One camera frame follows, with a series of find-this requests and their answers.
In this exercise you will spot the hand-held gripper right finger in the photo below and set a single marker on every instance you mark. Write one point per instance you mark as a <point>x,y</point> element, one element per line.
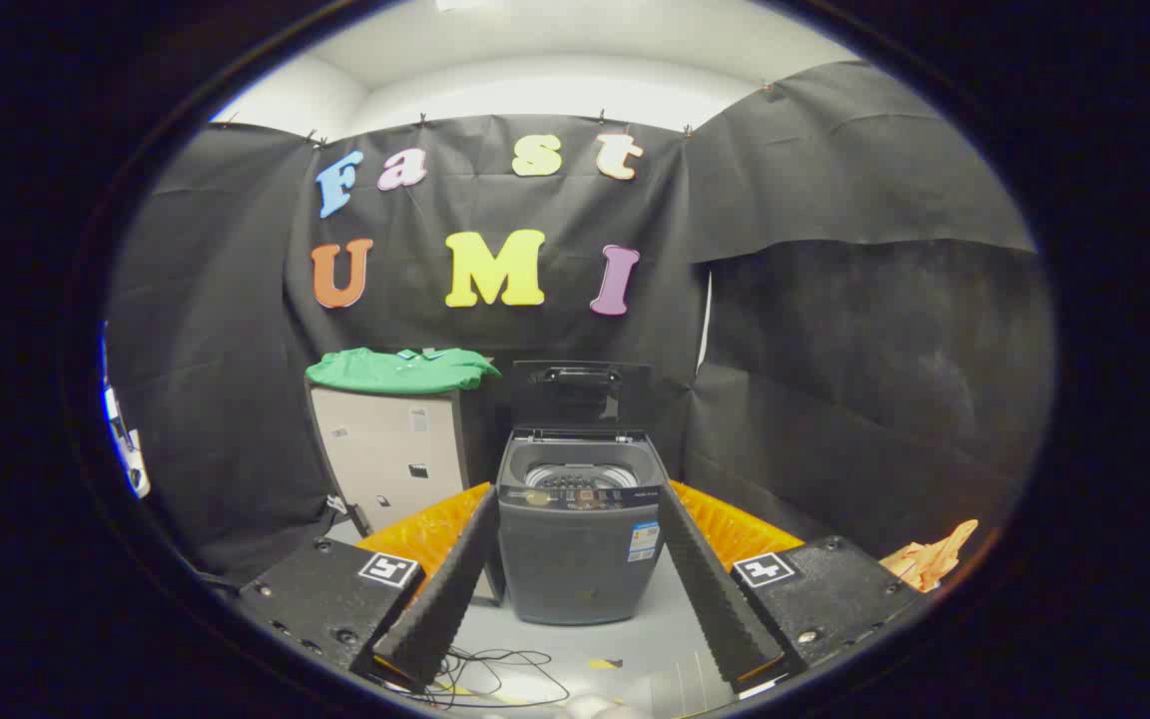
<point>710,589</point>

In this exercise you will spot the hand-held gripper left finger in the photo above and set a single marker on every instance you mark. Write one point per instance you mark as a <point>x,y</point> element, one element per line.
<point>445,599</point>

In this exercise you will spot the dark grey washing machine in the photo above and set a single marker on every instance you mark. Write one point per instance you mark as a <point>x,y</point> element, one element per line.
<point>575,569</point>

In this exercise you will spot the green polo shirt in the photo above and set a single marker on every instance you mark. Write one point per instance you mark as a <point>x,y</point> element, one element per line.
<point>385,371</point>

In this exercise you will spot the beige cabinet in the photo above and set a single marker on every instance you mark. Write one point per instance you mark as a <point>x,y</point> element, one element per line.
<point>385,449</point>

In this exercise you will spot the orange cloth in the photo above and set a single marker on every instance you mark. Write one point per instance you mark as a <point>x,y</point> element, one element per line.
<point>924,561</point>

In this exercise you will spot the black backdrop cloth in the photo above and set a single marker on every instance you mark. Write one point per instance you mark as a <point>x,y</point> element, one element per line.
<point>555,340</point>

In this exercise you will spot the white and blue device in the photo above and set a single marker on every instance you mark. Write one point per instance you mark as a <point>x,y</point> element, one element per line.
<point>136,469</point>

